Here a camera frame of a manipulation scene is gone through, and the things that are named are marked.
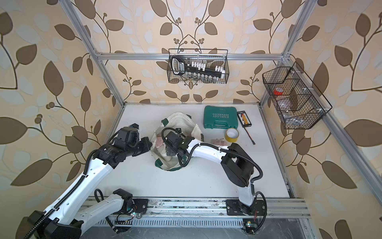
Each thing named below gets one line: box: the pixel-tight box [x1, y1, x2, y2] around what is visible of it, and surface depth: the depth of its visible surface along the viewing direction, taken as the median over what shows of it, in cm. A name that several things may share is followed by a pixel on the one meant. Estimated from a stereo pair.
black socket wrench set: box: [171, 55, 226, 84], surface depth 87 cm
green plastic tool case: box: [203, 105, 239, 129], surface depth 108 cm
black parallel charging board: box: [236, 110, 253, 128], surface depth 110 cm
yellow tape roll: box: [224, 127, 240, 143], surface depth 103 cm
